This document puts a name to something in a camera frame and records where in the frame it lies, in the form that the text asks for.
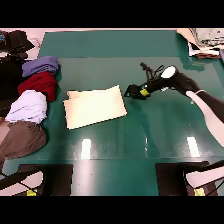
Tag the black garment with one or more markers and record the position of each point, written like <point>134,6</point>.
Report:
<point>9,80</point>
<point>18,40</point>

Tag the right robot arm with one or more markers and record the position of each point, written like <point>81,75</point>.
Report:
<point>181,83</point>

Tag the red garment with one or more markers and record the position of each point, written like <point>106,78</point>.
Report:
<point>40,83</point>

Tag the heap of clothes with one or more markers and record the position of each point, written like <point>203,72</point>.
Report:
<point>204,41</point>

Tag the white garment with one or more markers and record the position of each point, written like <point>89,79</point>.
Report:
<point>28,106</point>

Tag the cream shirt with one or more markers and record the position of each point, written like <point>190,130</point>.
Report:
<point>95,107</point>

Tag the brown garment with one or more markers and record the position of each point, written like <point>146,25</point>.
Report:
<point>23,138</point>

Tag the purple garment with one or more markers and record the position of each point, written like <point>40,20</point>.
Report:
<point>40,65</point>

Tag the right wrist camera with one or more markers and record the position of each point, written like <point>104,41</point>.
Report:
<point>146,68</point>

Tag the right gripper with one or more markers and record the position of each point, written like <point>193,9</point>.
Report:
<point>136,91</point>

